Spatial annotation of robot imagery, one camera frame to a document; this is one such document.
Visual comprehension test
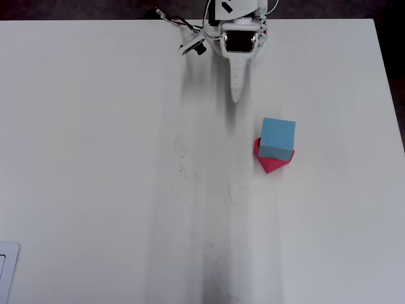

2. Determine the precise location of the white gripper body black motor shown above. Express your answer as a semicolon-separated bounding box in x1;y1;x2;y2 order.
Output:
218;17;269;60

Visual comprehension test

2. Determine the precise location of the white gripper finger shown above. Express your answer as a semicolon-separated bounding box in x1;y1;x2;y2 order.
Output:
228;56;251;105

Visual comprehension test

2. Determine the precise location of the blue foam cube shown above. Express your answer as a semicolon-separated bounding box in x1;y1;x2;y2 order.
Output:
258;117;297;161

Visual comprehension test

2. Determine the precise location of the red foam cube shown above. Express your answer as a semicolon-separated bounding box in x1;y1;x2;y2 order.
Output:
252;137;296;175

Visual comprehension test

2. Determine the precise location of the silver laptop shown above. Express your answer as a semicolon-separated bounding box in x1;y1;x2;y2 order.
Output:
0;242;21;304

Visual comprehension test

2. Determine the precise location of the clear spiral cable wrap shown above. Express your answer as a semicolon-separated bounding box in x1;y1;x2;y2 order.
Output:
257;8;270;49

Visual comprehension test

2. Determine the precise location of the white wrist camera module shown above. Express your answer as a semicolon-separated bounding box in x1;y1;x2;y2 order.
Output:
177;32;208;58

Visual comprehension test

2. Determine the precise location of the white camera cable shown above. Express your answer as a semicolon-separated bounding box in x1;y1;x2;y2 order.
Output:
203;0;216;30

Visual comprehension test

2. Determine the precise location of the red black white cable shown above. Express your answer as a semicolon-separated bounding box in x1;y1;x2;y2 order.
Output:
157;10;205;33

